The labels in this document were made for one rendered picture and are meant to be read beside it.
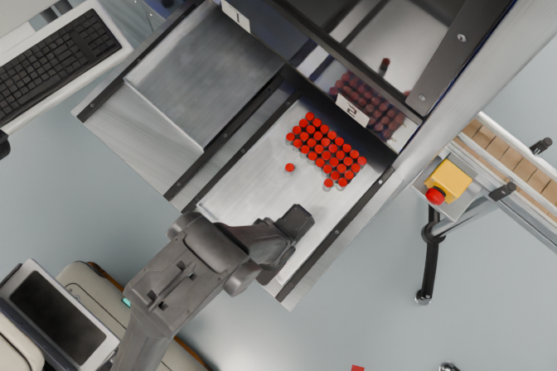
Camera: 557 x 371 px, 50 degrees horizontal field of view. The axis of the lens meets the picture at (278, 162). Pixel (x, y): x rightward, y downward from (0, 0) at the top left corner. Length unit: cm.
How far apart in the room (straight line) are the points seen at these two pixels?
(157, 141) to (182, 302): 80
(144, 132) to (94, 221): 95
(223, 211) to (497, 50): 77
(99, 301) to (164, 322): 135
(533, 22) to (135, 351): 61
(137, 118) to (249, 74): 29
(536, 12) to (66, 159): 198
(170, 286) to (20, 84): 104
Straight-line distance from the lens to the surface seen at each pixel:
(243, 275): 70
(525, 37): 78
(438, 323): 231
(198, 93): 146
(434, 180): 128
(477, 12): 81
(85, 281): 205
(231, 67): 148
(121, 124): 147
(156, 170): 142
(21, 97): 163
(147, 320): 71
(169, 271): 69
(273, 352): 223
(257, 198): 138
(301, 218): 114
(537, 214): 144
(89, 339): 124
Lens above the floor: 223
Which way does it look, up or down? 75 degrees down
